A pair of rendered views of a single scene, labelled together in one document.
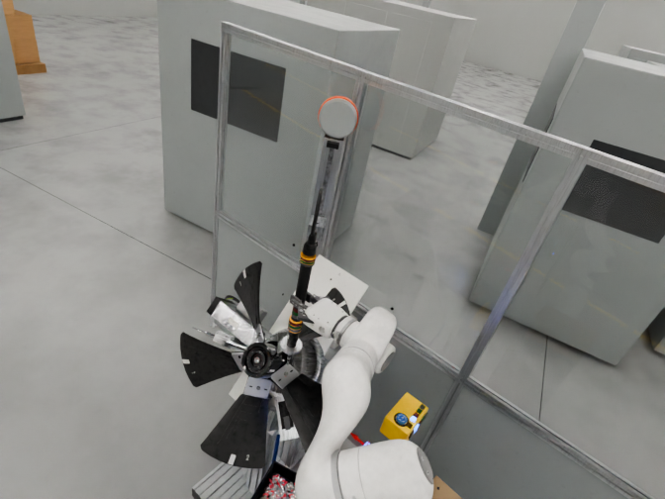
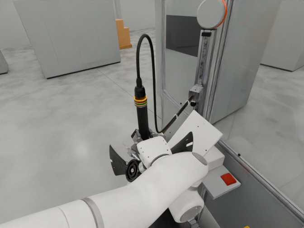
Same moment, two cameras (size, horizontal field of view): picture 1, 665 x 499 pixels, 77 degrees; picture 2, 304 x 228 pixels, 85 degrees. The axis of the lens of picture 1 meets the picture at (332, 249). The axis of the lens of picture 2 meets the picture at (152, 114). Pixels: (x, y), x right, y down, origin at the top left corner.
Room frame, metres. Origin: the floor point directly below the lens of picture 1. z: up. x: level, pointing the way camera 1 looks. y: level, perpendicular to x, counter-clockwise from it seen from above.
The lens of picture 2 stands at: (0.59, -0.25, 1.96)
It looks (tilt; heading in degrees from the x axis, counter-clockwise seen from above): 35 degrees down; 36
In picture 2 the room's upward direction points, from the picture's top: 2 degrees counter-clockwise
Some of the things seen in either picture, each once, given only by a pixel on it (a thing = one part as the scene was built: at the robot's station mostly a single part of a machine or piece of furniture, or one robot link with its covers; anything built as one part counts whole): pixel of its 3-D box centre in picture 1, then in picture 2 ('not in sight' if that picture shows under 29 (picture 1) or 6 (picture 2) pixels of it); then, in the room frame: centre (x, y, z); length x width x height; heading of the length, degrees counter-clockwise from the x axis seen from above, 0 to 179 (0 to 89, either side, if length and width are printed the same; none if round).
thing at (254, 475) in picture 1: (261, 449); not in sight; (1.12, 0.12, 0.45); 0.09 x 0.04 x 0.91; 57
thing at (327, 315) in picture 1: (328, 318); (155, 153); (0.90, -0.03, 1.53); 0.11 x 0.10 x 0.07; 58
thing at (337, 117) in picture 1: (337, 117); (211, 13); (1.68, 0.09, 1.88); 0.17 x 0.15 x 0.16; 57
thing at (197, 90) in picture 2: (317, 227); (196, 92); (1.58, 0.09, 1.42); 0.10 x 0.07 x 0.08; 2
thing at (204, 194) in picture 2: not in sight; (202, 200); (1.48, -0.14, 0.41); 0.04 x 0.04 x 0.83; 57
